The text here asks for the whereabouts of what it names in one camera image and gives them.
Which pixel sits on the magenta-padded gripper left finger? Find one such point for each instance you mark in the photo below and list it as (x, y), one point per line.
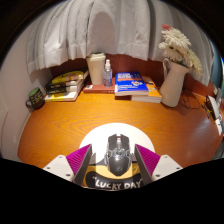
(59, 166)

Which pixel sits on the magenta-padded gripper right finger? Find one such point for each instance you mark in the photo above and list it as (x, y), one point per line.
(165, 165)

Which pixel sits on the grey computer mouse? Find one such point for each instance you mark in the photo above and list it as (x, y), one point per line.
(117, 156)

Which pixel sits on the round white cartoon mouse pad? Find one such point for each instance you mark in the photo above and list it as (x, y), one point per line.
(100, 136)

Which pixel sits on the small white box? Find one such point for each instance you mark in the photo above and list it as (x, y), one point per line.
(220, 126)

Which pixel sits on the yellow and white book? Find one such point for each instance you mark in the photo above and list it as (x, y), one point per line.
(61, 96)

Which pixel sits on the dark mug with green rim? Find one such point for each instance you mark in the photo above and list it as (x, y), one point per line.
(36, 99)

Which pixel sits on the orange book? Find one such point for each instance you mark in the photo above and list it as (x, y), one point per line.
(153, 91)

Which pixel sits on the white angled device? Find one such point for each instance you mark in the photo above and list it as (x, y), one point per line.
(213, 107)

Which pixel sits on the black book with white pages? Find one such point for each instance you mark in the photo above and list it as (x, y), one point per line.
(62, 90)

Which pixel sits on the white pitcher vase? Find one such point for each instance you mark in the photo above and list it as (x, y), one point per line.
(172, 86)

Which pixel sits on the thin black book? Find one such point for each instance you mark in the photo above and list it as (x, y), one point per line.
(63, 85)

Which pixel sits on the red book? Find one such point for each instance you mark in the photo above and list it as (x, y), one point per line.
(96, 89)

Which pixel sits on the blue book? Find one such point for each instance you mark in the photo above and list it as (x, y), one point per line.
(130, 83)

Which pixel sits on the yellow and black book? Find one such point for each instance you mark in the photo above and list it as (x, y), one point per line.
(68, 76)

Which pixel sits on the clear spray bottle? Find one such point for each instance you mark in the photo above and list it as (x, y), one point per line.
(107, 76)

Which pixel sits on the cream tumbler bottle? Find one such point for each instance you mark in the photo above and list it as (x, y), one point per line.
(96, 70)

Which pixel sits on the white flower bouquet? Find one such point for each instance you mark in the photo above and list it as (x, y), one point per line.
(178, 46)

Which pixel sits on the white pleated curtain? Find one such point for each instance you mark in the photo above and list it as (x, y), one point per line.
(110, 26)

